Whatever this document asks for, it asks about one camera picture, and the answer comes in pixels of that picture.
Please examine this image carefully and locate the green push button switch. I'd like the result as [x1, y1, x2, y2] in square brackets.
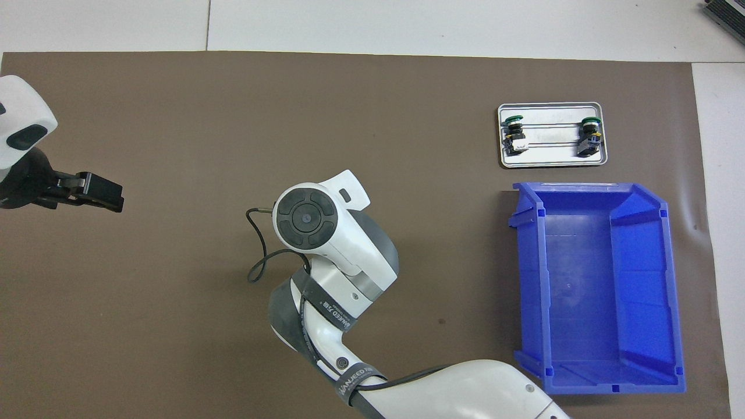
[503, 115, 529, 155]
[576, 116, 603, 158]

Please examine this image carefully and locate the grey metal tray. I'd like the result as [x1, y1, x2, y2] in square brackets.
[498, 102, 608, 169]

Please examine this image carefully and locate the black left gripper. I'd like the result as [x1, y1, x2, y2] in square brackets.
[0, 148, 125, 213]

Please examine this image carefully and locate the brown table mat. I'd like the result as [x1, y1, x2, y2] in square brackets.
[0, 51, 731, 419]

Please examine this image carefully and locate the grey ribbed metal device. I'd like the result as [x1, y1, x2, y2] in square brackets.
[701, 0, 745, 47]

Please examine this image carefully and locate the blue plastic storage bin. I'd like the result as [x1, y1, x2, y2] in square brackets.
[508, 182, 686, 396]

